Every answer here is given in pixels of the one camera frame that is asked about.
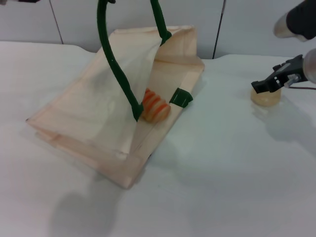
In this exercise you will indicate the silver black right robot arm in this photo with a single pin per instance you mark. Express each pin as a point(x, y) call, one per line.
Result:
point(301, 19)

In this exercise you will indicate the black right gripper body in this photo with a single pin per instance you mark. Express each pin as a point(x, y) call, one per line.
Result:
point(291, 72)

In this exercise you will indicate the orange striped bread loaf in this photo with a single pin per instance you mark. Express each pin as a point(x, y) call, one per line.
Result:
point(156, 108)

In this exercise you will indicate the dark green vegetable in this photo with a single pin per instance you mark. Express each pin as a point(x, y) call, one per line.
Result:
point(106, 49)

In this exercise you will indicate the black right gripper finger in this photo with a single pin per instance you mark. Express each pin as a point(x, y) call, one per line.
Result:
point(267, 85)

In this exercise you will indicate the beige canvas tote bag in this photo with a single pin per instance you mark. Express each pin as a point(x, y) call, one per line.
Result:
point(86, 111)

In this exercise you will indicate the round egg yolk pastry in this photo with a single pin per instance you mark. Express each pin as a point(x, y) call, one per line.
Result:
point(265, 99)

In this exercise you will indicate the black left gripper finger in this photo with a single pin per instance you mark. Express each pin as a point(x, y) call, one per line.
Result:
point(111, 1)

